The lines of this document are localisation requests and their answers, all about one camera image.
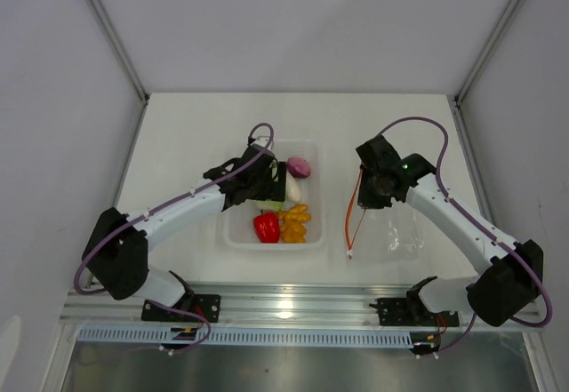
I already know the left aluminium frame post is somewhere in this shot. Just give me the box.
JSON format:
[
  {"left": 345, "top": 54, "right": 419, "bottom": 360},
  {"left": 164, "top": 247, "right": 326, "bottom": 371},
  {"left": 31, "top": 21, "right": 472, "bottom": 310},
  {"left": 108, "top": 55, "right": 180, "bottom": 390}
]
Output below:
[{"left": 67, "top": 0, "right": 149, "bottom": 105}]

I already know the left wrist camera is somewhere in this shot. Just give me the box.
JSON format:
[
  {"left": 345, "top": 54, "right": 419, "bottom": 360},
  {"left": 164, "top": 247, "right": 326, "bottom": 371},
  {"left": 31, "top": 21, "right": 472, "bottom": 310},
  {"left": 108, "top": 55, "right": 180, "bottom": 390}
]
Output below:
[{"left": 243, "top": 143, "right": 276, "bottom": 168}]

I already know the clear zip top bag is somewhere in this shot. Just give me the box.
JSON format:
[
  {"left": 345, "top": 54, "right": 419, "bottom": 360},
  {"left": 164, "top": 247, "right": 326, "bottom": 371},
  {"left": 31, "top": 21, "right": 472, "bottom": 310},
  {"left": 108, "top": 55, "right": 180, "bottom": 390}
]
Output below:
[{"left": 343, "top": 169, "right": 425, "bottom": 264}]

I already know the aluminium frame post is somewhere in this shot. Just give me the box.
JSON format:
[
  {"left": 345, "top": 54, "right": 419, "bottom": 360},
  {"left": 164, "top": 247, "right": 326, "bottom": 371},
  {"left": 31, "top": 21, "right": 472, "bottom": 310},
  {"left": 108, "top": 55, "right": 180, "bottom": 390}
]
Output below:
[
  {"left": 452, "top": 0, "right": 547, "bottom": 105},
  {"left": 67, "top": 0, "right": 149, "bottom": 105}
]

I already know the white plastic basket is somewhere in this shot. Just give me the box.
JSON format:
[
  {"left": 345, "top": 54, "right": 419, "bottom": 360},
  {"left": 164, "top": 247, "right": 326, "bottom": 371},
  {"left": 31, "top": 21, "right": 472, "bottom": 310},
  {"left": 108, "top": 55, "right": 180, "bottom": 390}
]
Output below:
[{"left": 220, "top": 140, "right": 325, "bottom": 251}]

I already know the red bell pepper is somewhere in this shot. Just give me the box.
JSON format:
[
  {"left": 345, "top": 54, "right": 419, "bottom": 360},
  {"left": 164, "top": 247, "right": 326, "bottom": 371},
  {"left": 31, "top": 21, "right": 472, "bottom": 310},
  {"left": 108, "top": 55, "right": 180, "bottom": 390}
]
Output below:
[{"left": 252, "top": 212, "right": 280, "bottom": 244}]

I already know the right aluminium frame post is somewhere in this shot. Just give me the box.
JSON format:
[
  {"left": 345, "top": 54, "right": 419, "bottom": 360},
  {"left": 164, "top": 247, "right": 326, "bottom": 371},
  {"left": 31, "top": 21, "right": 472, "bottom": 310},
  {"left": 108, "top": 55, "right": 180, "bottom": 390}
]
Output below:
[{"left": 452, "top": 0, "right": 547, "bottom": 105}]

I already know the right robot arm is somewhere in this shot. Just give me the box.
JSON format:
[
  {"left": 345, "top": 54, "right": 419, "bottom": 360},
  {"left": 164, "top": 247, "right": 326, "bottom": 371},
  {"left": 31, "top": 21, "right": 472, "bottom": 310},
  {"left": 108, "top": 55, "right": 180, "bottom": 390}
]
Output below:
[{"left": 358, "top": 149, "right": 552, "bottom": 327}]

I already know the white slotted cable duct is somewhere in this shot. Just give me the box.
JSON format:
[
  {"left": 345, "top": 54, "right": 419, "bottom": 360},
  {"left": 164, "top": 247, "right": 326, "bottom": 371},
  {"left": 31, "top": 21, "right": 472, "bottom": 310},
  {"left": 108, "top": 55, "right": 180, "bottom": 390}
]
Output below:
[{"left": 76, "top": 324, "right": 413, "bottom": 349}]

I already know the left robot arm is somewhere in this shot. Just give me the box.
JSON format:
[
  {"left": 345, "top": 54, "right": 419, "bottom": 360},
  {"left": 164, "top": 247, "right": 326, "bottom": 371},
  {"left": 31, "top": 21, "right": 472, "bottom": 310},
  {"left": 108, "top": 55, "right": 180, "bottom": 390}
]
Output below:
[{"left": 74, "top": 155, "right": 286, "bottom": 321}]

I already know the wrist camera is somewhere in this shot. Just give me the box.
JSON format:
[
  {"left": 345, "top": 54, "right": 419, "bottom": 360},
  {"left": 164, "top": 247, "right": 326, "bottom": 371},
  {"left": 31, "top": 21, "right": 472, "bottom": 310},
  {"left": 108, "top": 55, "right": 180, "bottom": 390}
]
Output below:
[
  {"left": 243, "top": 143, "right": 276, "bottom": 168},
  {"left": 356, "top": 135, "right": 401, "bottom": 173}
]

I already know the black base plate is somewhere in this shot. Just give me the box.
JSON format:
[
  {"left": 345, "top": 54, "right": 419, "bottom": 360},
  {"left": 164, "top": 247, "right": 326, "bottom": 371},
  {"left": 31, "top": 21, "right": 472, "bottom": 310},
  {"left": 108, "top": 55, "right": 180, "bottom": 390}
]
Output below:
[
  {"left": 369, "top": 297, "right": 460, "bottom": 327},
  {"left": 140, "top": 293, "right": 221, "bottom": 324}
]

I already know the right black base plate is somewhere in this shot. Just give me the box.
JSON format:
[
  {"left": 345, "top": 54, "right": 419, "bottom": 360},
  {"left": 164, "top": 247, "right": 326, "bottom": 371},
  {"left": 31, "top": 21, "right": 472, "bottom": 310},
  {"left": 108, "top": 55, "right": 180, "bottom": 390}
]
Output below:
[{"left": 369, "top": 297, "right": 460, "bottom": 327}]

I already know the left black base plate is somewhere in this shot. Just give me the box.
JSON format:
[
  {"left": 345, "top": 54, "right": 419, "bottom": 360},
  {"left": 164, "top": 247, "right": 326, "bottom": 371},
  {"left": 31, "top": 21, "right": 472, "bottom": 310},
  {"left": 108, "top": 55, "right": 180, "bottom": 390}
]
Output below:
[{"left": 140, "top": 293, "right": 221, "bottom": 324}]

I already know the white radish with leaves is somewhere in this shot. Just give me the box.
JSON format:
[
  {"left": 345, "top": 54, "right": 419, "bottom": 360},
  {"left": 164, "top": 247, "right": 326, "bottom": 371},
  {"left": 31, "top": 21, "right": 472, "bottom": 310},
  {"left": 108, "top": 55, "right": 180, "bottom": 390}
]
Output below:
[{"left": 271, "top": 161, "right": 302, "bottom": 204}]

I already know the purple onion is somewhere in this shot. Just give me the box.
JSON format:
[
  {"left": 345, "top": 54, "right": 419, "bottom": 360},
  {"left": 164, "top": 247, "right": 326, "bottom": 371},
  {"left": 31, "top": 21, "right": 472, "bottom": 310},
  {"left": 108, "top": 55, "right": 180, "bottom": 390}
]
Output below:
[{"left": 286, "top": 156, "right": 312, "bottom": 179}]

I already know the green cabbage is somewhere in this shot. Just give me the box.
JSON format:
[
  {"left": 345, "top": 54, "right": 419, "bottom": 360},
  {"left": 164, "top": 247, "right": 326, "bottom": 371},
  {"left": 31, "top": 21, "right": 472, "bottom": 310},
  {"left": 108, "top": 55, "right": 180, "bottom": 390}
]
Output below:
[{"left": 254, "top": 200, "right": 285, "bottom": 212}]

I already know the aluminium mounting rail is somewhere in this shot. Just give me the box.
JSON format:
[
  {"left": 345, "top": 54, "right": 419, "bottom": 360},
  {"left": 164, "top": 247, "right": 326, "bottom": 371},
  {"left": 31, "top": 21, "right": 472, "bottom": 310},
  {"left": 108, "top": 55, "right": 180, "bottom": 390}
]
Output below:
[{"left": 60, "top": 281, "right": 544, "bottom": 329}]

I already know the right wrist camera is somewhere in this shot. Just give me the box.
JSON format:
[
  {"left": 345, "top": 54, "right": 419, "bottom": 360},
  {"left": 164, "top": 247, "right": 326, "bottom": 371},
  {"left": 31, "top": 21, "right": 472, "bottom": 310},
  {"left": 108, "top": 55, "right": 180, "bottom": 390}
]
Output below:
[{"left": 356, "top": 135, "right": 401, "bottom": 173}]

